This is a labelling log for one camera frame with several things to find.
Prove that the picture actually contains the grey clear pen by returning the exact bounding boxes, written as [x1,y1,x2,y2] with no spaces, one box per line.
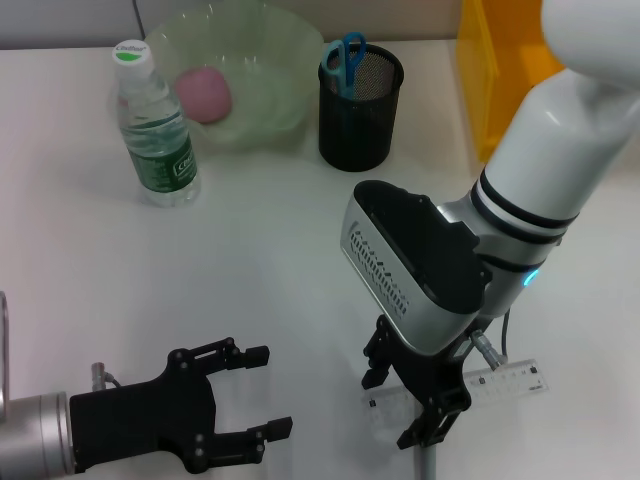
[417,439,442,480]

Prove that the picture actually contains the pink peach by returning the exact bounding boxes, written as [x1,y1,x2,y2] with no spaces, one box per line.
[173,67,234,125]

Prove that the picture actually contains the transparent plastic ruler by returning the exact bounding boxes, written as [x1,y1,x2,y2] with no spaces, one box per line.
[359,357,550,426]

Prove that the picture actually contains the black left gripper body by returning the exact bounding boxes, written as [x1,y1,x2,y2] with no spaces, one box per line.
[69,348,220,475]

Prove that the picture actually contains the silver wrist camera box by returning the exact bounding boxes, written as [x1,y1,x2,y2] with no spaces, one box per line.
[0,292,12,409]
[340,180,494,356]

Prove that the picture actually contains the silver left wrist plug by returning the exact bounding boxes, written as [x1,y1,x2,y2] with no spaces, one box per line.
[90,362,124,392]

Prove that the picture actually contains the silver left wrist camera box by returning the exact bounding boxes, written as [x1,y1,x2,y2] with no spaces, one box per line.
[0,292,12,409]

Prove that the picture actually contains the blue capped scissors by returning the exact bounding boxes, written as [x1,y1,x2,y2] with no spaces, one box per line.
[324,32,369,101]

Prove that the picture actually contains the black mesh pen holder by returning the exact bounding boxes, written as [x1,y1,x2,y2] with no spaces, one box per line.
[318,43,405,173]

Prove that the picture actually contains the yellow plastic bin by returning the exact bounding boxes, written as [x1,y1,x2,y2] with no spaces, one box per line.
[455,0,569,165]

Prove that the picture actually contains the translucent green fruit bowl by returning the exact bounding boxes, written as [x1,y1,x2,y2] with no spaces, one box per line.
[144,2,325,151]

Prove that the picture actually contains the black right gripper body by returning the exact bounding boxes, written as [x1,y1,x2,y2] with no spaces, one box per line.
[392,342,474,411]

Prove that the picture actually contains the clear green-label water bottle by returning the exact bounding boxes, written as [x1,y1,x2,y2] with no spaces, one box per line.
[110,40,202,209]

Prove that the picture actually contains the right wrist plug with cable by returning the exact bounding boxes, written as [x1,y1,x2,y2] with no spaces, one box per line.
[468,307,514,372]

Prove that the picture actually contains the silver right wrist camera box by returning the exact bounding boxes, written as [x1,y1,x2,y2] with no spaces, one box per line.
[340,180,494,356]

